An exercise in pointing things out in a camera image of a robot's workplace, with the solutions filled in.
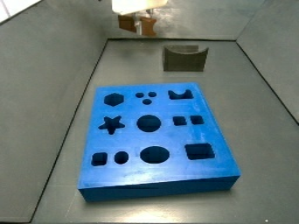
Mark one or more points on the brown arch block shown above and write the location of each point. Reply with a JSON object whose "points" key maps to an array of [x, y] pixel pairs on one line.
{"points": [[146, 25]]}

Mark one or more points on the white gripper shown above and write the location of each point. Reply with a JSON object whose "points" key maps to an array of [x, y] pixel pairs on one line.
{"points": [[122, 7]]}

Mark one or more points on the blue foam shape-sorter block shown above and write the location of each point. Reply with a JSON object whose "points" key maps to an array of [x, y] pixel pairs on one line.
{"points": [[153, 144]]}

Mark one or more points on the dark grey curved fixture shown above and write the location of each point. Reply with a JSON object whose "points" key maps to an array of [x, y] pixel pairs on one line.
{"points": [[184, 58]]}

